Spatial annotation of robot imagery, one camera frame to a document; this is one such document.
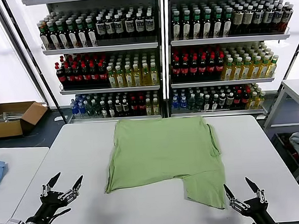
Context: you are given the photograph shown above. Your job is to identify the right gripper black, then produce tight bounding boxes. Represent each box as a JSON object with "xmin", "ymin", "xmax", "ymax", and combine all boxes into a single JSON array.
[{"xmin": 222, "ymin": 174, "xmax": 277, "ymax": 224}]

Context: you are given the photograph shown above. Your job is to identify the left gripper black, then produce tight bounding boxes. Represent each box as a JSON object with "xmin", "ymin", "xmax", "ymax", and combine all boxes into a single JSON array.
[{"xmin": 25, "ymin": 170, "xmax": 87, "ymax": 224}]

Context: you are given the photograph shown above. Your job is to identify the light green t-shirt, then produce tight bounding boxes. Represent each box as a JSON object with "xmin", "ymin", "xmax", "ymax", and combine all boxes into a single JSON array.
[{"xmin": 100, "ymin": 113, "xmax": 228, "ymax": 217}]

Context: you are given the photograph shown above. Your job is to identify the white side table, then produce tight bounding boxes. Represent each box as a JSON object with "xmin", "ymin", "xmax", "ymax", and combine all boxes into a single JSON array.
[{"xmin": 0, "ymin": 144, "xmax": 55, "ymax": 224}]

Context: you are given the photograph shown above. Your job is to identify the black storage bin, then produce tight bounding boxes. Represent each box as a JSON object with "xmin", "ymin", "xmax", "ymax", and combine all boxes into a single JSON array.
[{"xmin": 272, "ymin": 132, "xmax": 299, "ymax": 178}]

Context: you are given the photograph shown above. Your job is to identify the red item in bin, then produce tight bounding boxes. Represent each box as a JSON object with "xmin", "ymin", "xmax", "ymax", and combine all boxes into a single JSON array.
[{"xmin": 288, "ymin": 147, "xmax": 299, "ymax": 163}]

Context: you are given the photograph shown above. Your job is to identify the open cardboard box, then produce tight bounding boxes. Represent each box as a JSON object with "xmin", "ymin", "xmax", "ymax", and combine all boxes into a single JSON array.
[{"xmin": 0, "ymin": 99, "xmax": 50, "ymax": 139}]

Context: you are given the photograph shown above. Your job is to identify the green clear bottle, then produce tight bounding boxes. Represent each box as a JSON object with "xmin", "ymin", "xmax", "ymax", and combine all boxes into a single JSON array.
[
  {"xmin": 188, "ymin": 93, "xmax": 198, "ymax": 111},
  {"xmin": 196, "ymin": 93, "xmax": 205, "ymax": 111},
  {"xmin": 91, "ymin": 99, "xmax": 100, "ymax": 116},
  {"xmin": 84, "ymin": 100, "xmax": 93, "ymax": 116}
]

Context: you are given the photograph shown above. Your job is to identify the clear plastic packed parts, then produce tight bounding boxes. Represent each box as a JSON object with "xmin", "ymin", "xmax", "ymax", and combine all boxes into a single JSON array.
[{"xmin": 2, "ymin": 110, "xmax": 28, "ymax": 124}]

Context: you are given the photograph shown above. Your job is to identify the dark bottle white cap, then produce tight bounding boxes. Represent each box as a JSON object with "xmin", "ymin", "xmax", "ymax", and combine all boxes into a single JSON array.
[
  {"xmin": 203, "ymin": 95, "xmax": 213, "ymax": 111},
  {"xmin": 107, "ymin": 100, "xmax": 116, "ymax": 118},
  {"xmin": 114, "ymin": 99, "xmax": 123, "ymax": 114},
  {"xmin": 226, "ymin": 93, "xmax": 236, "ymax": 107},
  {"xmin": 99, "ymin": 100, "xmax": 108, "ymax": 118},
  {"xmin": 211, "ymin": 94, "xmax": 220, "ymax": 110},
  {"xmin": 121, "ymin": 99, "xmax": 130, "ymax": 114},
  {"xmin": 218, "ymin": 93, "xmax": 228, "ymax": 108}
]

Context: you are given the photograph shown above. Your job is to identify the yellow juice bottle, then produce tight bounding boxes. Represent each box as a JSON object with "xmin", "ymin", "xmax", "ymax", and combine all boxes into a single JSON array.
[
  {"xmin": 132, "ymin": 63, "xmax": 143, "ymax": 87},
  {"xmin": 266, "ymin": 54, "xmax": 281, "ymax": 78},
  {"xmin": 239, "ymin": 57, "xmax": 253, "ymax": 80},
  {"xmin": 149, "ymin": 62, "xmax": 161, "ymax": 86},
  {"xmin": 247, "ymin": 92, "xmax": 258, "ymax": 109},
  {"xmin": 141, "ymin": 63, "xmax": 152, "ymax": 87},
  {"xmin": 249, "ymin": 56, "xmax": 263, "ymax": 79},
  {"xmin": 255, "ymin": 91, "xmax": 267, "ymax": 108},
  {"xmin": 124, "ymin": 64, "xmax": 135, "ymax": 88},
  {"xmin": 220, "ymin": 58, "xmax": 236, "ymax": 81},
  {"xmin": 145, "ymin": 98, "xmax": 153, "ymax": 116},
  {"xmin": 106, "ymin": 65, "xmax": 118, "ymax": 89},
  {"xmin": 258, "ymin": 55, "xmax": 272, "ymax": 78},
  {"xmin": 115, "ymin": 65, "xmax": 126, "ymax": 88},
  {"xmin": 152, "ymin": 98, "xmax": 161, "ymax": 116},
  {"xmin": 230, "ymin": 57, "xmax": 244, "ymax": 80}
]

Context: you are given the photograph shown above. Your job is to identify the cola bottle red cap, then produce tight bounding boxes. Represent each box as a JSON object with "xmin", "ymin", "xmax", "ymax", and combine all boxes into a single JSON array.
[
  {"xmin": 214, "ymin": 53, "xmax": 226, "ymax": 80},
  {"xmin": 72, "ymin": 63, "xmax": 84, "ymax": 89},
  {"xmin": 188, "ymin": 55, "xmax": 199, "ymax": 82},
  {"xmin": 206, "ymin": 54, "xmax": 217, "ymax": 81},
  {"xmin": 90, "ymin": 62, "xmax": 101, "ymax": 88},
  {"xmin": 81, "ymin": 62, "xmax": 92, "ymax": 89},
  {"xmin": 241, "ymin": 89, "xmax": 251, "ymax": 106},
  {"xmin": 130, "ymin": 96, "xmax": 139, "ymax": 116},
  {"xmin": 55, "ymin": 61, "xmax": 66, "ymax": 89},
  {"xmin": 197, "ymin": 55, "xmax": 208, "ymax": 81},
  {"xmin": 137, "ymin": 96, "xmax": 147, "ymax": 116},
  {"xmin": 64, "ymin": 63, "xmax": 75, "ymax": 90},
  {"xmin": 180, "ymin": 56, "xmax": 191, "ymax": 82},
  {"xmin": 98, "ymin": 61, "xmax": 109, "ymax": 88},
  {"xmin": 171, "ymin": 56, "xmax": 182, "ymax": 83},
  {"xmin": 233, "ymin": 90, "xmax": 243, "ymax": 106}
]

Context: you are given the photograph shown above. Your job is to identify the grey metal shelf rack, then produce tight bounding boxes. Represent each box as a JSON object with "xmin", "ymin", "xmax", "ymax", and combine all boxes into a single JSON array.
[
  {"xmin": 21, "ymin": 0, "xmax": 169, "ymax": 127},
  {"xmin": 161, "ymin": 0, "xmax": 296, "ymax": 121}
]

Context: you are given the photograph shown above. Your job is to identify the black metal pole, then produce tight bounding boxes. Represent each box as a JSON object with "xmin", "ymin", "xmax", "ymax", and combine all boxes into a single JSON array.
[
  {"xmin": 277, "ymin": 28, "xmax": 299, "ymax": 84},
  {"xmin": 0, "ymin": 0, "xmax": 69, "ymax": 128}
]

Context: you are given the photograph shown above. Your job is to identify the dark tea bottle green cap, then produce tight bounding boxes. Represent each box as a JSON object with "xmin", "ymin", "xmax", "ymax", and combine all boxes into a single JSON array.
[
  {"xmin": 221, "ymin": 7, "xmax": 234, "ymax": 38},
  {"xmin": 181, "ymin": 10, "xmax": 193, "ymax": 41},
  {"xmin": 48, "ymin": 20, "xmax": 60, "ymax": 50},
  {"xmin": 171, "ymin": 10, "xmax": 183, "ymax": 41},
  {"xmin": 76, "ymin": 17, "xmax": 89, "ymax": 48},
  {"xmin": 211, "ymin": 8, "xmax": 224, "ymax": 39},
  {"xmin": 57, "ymin": 19, "xmax": 69, "ymax": 49},
  {"xmin": 191, "ymin": 9, "xmax": 203, "ymax": 40},
  {"xmin": 85, "ymin": 16, "xmax": 98, "ymax": 47},
  {"xmin": 201, "ymin": 8, "xmax": 214, "ymax": 39},
  {"xmin": 67, "ymin": 18, "xmax": 79, "ymax": 48},
  {"xmin": 39, "ymin": 21, "xmax": 51, "ymax": 50}
]

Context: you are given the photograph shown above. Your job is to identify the dark bottle blue-white label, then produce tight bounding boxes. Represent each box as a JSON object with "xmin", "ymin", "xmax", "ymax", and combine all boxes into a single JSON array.
[
  {"xmin": 252, "ymin": 5, "xmax": 266, "ymax": 34},
  {"xmin": 134, "ymin": 12, "xmax": 146, "ymax": 38},
  {"xmin": 272, "ymin": 4, "xmax": 284, "ymax": 33},
  {"xmin": 281, "ymin": 4, "xmax": 295, "ymax": 32},
  {"xmin": 104, "ymin": 14, "xmax": 116, "ymax": 40},
  {"xmin": 95, "ymin": 15, "xmax": 107, "ymax": 41},
  {"xmin": 262, "ymin": 5, "xmax": 275, "ymax": 33},
  {"xmin": 143, "ymin": 11, "xmax": 156, "ymax": 38},
  {"xmin": 124, "ymin": 12, "xmax": 136, "ymax": 39},
  {"xmin": 113, "ymin": 14, "xmax": 125, "ymax": 40}
]

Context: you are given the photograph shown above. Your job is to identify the dark bottle beige label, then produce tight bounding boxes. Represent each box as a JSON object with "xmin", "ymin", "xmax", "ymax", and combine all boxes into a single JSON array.
[
  {"xmin": 232, "ymin": 5, "xmax": 246, "ymax": 35},
  {"xmin": 243, "ymin": 5, "xmax": 255, "ymax": 34}
]

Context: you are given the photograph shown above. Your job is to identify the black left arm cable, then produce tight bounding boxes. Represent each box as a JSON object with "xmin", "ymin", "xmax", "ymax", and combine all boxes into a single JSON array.
[{"xmin": 50, "ymin": 207, "xmax": 72, "ymax": 224}]

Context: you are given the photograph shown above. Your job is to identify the white metal frame table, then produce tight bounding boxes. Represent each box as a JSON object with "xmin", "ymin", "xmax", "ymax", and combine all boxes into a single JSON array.
[{"xmin": 260, "ymin": 79, "xmax": 299, "ymax": 184}]

